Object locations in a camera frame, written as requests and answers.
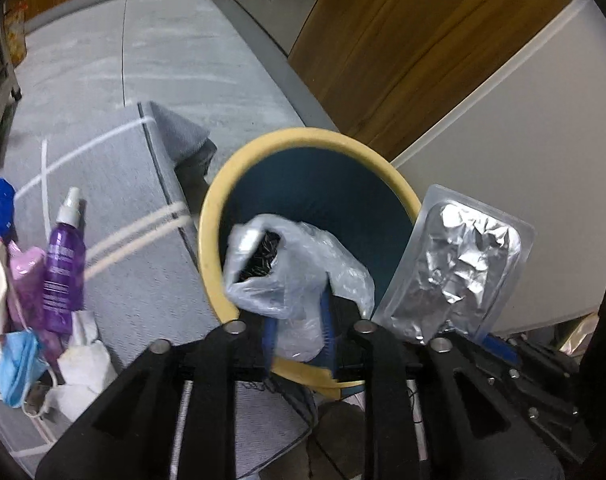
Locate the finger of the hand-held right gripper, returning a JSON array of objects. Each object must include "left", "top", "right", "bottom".
[{"left": 476, "top": 332, "right": 596, "bottom": 466}]

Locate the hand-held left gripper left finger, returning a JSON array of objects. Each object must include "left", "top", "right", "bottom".
[{"left": 35, "top": 319, "right": 280, "bottom": 480}]

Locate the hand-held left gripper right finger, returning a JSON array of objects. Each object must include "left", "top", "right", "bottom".
[{"left": 322, "top": 290, "right": 565, "bottom": 480}]

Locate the clear plastic bag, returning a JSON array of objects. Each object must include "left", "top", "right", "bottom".
[{"left": 223, "top": 214, "right": 376, "bottom": 363}]

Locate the silver foil blister pack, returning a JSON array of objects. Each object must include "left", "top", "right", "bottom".
[{"left": 370, "top": 184, "right": 535, "bottom": 346}]

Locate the yellow-rimmed dark trash bin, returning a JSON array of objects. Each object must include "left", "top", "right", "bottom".
[{"left": 198, "top": 127, "right": 424, "bottom": 401}]

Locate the gold foil wrapper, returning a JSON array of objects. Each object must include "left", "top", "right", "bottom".
[{"left": 553, "top": 312, "right": 601, "bottom": 358}]

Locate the grey striped table cloth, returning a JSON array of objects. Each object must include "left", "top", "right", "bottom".
[{"left": 0, "top": 100, "right": 319, "bottom": 480}]

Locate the crumpled white tissue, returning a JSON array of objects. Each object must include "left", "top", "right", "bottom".
[{"left": 45, "top": 310, "right": 118, "bottom": 421}]

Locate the purple spray bottle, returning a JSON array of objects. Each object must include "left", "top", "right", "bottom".
[{"left": 42, "top": 187, "right": 87, "bottom": 333}]

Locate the pink plastic packet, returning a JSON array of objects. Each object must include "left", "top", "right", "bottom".
[{"left": 7, "top": 240, "right": 64, "bottom": 361}]

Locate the blue face mask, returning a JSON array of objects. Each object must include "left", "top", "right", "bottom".
[{"left": 0, "top": 330, "right": 41, "bottom": 408}]

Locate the wooden cabinet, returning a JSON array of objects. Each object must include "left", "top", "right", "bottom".
[{"left": 288, "top": 0, "right": 584, "bottom": 161}]

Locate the stainless steel appliance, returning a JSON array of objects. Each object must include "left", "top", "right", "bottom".
[{"left": 203, "top": 0, "right": 344, "bottom": 56}]

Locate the metal rack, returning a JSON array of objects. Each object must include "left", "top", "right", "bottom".
[{"left": 0, "top": 5, "right": 24, "bottom": 103}]

